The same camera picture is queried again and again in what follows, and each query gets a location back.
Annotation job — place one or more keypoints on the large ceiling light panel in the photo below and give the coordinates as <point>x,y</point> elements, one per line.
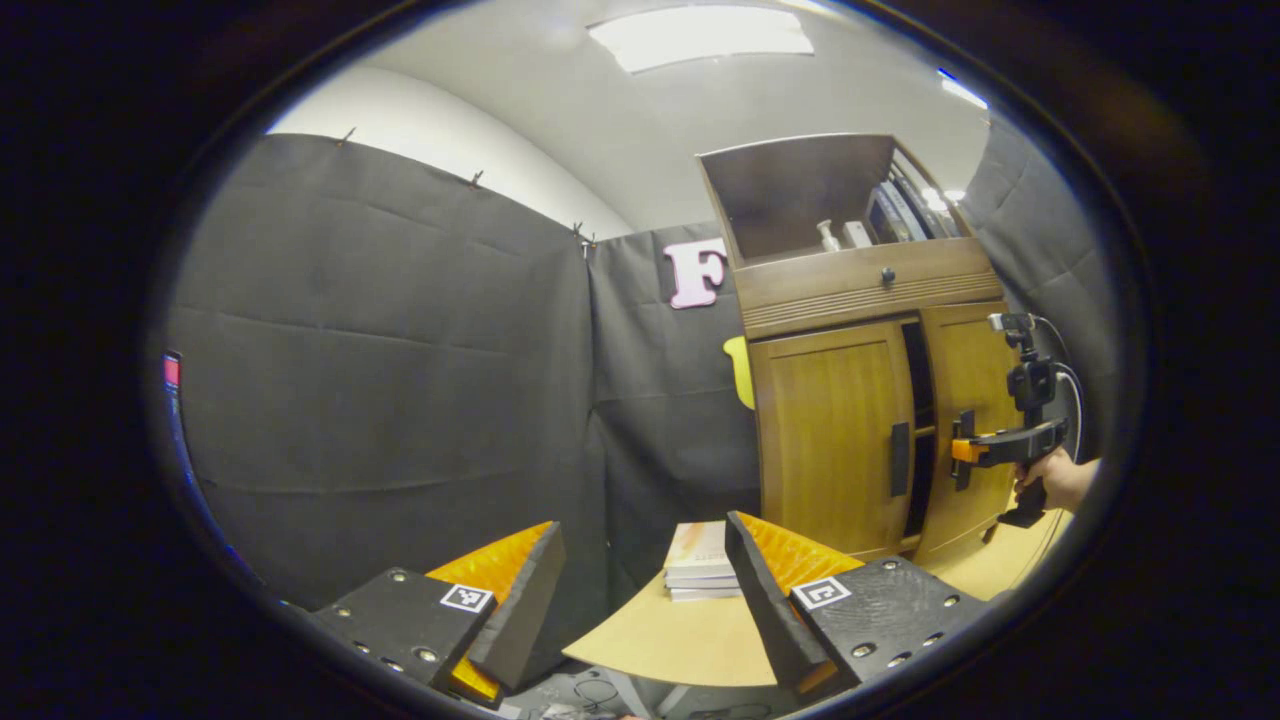
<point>700,35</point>

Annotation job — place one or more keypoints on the wooden shoe cabinet door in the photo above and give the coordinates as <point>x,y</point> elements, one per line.
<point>965,370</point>
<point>825,440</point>

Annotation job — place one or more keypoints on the wooden drawer with black knob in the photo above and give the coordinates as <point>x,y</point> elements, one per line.
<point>820,285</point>

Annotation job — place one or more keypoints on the grey spine book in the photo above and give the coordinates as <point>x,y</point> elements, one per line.
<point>898,212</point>

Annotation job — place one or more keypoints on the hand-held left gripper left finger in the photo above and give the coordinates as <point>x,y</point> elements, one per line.
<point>525,600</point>

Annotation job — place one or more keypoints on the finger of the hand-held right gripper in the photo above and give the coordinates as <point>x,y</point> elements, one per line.
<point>970,451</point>

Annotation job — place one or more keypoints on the white paperback book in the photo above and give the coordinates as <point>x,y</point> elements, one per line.
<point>700,582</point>
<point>705,595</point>

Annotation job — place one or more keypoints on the small white box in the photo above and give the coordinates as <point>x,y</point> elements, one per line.
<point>857,236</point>

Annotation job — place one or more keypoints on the wooden double-door shoe cabinet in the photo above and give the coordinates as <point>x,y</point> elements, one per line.
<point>800,190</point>

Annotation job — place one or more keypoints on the small ceiling light panel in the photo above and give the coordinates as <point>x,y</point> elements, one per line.
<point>962,90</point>

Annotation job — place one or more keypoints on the blue spine book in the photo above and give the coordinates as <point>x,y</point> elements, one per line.
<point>878,220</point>

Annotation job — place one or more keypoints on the beige cover book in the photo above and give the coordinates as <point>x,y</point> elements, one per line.
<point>698,548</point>

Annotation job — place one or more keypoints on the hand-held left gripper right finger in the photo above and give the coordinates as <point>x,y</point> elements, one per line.
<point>765,600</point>

